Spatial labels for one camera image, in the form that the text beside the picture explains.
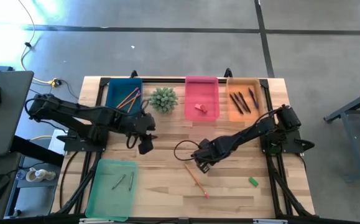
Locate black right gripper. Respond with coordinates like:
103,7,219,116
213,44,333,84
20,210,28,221
192,138,227,174

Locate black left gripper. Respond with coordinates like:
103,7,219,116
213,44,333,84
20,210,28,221
132,113,158,155

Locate blue violet pen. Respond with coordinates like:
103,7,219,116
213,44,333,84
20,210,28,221
247,87,260,110

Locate green succulent in white pot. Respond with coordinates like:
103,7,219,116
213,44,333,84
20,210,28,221
148,86,179,114

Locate blue plastic bin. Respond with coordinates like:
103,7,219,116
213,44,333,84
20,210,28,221
104,77,144,119

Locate pink plastic bin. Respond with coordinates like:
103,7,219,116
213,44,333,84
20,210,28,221
184,76,220,121

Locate green plastic bin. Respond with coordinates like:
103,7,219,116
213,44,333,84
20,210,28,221
85,159,139,222

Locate orange plastic bin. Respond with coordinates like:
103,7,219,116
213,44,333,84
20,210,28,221
225,77,265,122

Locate white box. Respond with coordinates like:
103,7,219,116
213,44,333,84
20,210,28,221
47,130,67,156

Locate white bottle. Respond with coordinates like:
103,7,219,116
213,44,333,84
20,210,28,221
35,169,57,182

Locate black desk crossbar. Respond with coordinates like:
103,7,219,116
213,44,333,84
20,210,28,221
10,135,65,167

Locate white cup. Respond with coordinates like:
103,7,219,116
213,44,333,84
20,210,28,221
25,167,38,183

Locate gray shelf cart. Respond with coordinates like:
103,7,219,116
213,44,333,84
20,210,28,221
4,154,65,219

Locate dark gray desk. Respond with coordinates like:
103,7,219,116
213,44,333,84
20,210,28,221
0,70,34,157

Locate blue gray metal cart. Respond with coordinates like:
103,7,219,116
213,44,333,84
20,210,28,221
323,86,360,183

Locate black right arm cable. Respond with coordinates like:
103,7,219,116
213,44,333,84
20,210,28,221
173,139,201,162

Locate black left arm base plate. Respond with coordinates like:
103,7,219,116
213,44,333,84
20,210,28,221
56,127,109,153

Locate white bracket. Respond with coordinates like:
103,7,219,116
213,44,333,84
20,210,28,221
253,218,288,224
79,218,115,224

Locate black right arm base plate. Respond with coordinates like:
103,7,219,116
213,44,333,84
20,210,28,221
259,123,316,156

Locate floor cable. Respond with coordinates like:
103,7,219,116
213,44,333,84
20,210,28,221
17,0,53,85

